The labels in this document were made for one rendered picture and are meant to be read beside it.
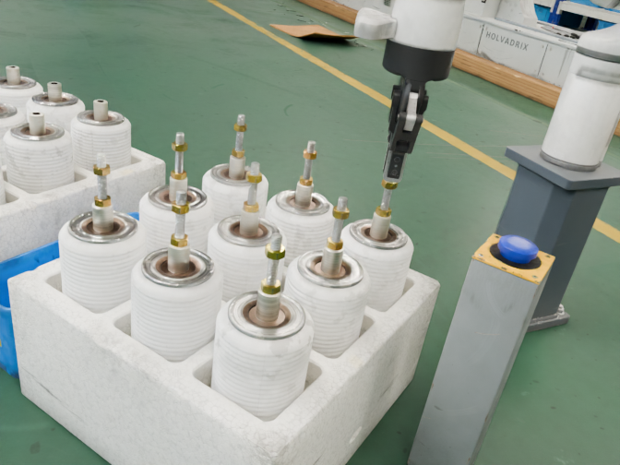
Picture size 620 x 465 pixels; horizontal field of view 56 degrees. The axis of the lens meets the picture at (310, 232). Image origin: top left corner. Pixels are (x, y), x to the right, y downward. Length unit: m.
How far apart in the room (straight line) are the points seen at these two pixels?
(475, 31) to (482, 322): 2.85
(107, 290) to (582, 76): 0.74
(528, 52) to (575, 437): 2.41
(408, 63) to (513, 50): 2.57
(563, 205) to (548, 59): 2.07
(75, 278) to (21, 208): 0.24
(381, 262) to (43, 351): 0.41
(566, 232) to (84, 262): 0.75
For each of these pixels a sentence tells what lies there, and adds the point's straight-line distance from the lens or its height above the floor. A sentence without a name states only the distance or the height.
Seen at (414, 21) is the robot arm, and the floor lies 0.52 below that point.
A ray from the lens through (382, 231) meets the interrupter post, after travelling 0.74.
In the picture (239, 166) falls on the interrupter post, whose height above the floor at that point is 0.27.
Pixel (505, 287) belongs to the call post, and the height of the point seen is 0.29.
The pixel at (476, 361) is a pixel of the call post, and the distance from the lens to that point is 0.68.
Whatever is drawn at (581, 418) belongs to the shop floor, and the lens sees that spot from 1.00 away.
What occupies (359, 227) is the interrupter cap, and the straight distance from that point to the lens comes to 0.75.
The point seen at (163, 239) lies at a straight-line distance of 0.75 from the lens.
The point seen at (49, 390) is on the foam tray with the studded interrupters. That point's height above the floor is 0.05.
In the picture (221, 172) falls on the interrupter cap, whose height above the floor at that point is 0.25.
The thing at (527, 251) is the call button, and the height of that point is 0.33.
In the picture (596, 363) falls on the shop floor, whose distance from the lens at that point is 1.13.
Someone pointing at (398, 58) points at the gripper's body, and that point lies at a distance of 0.65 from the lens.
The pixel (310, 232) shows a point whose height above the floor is 0.23.
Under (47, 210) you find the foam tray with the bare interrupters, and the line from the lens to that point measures 0.94.
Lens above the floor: 0.59
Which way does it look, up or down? 28 degrees down
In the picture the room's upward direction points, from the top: 9 degrees clockwise
